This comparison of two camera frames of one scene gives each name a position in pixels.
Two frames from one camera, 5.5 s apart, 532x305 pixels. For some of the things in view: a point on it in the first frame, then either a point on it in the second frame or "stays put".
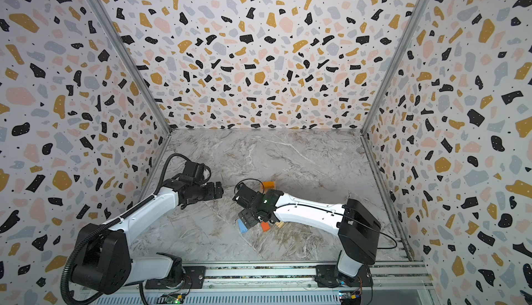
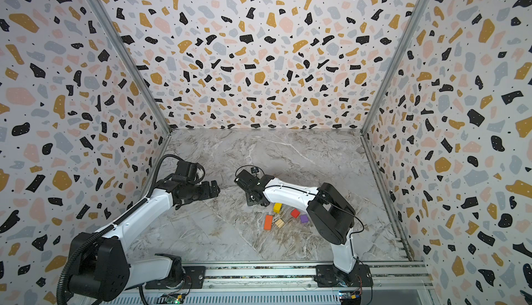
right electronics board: [350, 297] stays put
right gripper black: [249, 213] → [244, 182]
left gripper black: [210, 193] stays put
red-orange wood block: [265, 226] stays put
